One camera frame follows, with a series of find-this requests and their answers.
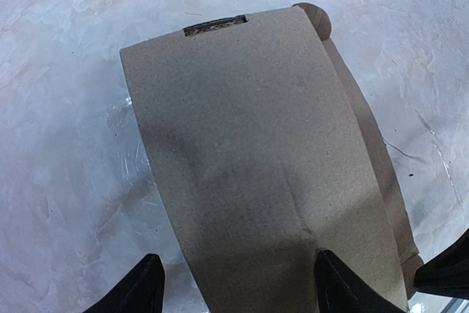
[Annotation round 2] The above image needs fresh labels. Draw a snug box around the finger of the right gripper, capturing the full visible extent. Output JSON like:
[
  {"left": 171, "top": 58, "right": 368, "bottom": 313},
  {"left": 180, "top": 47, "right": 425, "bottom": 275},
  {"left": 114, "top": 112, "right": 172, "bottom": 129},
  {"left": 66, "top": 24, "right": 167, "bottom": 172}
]
[{"left": 414, "top": 230, "right": 469, "bottom": 300}]

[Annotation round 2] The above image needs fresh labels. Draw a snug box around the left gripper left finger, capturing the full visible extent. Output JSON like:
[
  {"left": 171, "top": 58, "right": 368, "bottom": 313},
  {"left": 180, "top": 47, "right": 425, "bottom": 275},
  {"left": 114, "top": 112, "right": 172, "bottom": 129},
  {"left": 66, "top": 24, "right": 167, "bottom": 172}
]
[{"left": 84, "top": 254, "right": 166, "bottom": 313}]

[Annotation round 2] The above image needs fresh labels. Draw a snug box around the brown cardboard paper box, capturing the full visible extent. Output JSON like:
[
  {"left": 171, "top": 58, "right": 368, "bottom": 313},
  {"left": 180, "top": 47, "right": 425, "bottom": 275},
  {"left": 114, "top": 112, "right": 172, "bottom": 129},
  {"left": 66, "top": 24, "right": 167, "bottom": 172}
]
[{"left": 120, "top": 3, "right": 418, "bottom": 312}]

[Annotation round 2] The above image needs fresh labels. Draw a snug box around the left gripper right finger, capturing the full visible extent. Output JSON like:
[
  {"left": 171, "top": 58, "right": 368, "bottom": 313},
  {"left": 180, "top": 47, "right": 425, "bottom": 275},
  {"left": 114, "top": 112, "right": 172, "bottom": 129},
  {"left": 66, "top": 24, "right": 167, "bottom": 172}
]
[{"left": 314, "top": 249, "right": 402, "bottom": 313}]

